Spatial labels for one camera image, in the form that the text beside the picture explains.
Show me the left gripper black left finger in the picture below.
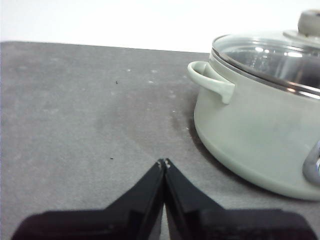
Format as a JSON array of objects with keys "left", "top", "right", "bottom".
[{"left": 9, "top": 158, "right": 166, "bottom": 240}]

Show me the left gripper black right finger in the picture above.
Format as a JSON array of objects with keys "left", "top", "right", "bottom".
[{"left": 163, "top": 157, "right": 319, "bottom": 240}]

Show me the glass lid with green knob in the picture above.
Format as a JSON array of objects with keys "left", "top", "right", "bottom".
[{"left": 211, "top": 9, "right": 320, "bottom": 97}]

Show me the pale green electric pot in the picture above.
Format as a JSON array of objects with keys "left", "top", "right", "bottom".
[{"left": 187, "top": 39, "right": 320, "bottom": 202}]

